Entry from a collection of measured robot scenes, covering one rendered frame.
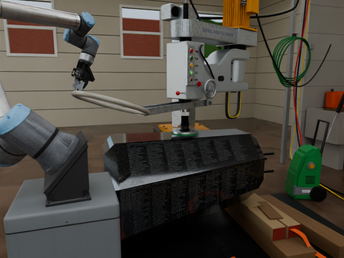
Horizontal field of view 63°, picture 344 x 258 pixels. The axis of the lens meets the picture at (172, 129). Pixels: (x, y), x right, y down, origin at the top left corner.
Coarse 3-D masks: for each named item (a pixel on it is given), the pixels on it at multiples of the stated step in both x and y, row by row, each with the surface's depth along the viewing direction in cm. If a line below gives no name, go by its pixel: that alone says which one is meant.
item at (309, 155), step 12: (312, 144) 320; (324, 144) 299; (300, 156) 307; (312, 156) 300; (300, 168) 305; (312, 168) 300; (288, 180) 323; (300, 180) 305; (312, 180) 305; (288, 192) 320; (300, 192) 307; (312, 192) 303; (324, 192) 302
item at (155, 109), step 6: (168, 102) 217; (174, 102) 220; (186, 102) 213; (192, 102) 218; (198, 102) 223; (204, 102) 228; (210, 102) 228; (150, 108) 190; (156, 108) 193; (162, 108) 197; (168, 108) 201; (174, 108) 205; (180, 108) 209; (186, 108) 214; (150, 114) 190
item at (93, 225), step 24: (24, 192) 117; (96, 192) 117; (24, 216) 98; (48, 216) 100; (72, 216) 103; (96, 216) 106; (24, 240) 99; (48, 240) 102; (72, 240) 105; (96, 240) 107; (120, 240) 112
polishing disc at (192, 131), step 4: (176, 128) 231; (180, 128) 231; (188, 128) 231; (192, 128) 231; (172, 132) 221; (176, 132) 217; (180, 132) 216; (184, 132) 216; (188, 132) 216; (192, 132) 216; (196, 132) 219
